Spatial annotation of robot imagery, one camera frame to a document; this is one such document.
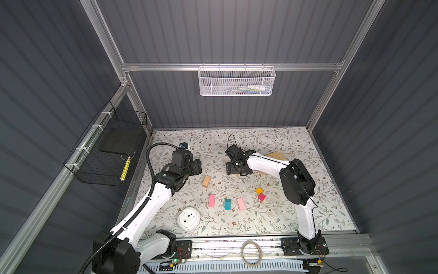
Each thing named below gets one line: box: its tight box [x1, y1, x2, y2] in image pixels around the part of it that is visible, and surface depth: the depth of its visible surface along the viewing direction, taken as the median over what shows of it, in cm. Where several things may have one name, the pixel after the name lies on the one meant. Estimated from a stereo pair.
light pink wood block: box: [236, 196, 247, 211], surface depth 88 cm
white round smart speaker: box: [176, 206, 201, 232], surface depth 80 cm
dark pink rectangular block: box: [208, 194, 216, 208], surface depth 90 cm
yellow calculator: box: [265, 150, 289, 161], surface depth 107 cm
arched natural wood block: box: [201, 175, 212, 188], surface depth 95 cm
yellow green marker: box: [119, 155, 132, 182], surface depth 70 cm
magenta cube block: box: [257, 192, 267, 202], surface depth 91 cm
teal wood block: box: [224, 198, 232, 211], surface depth 88 cm
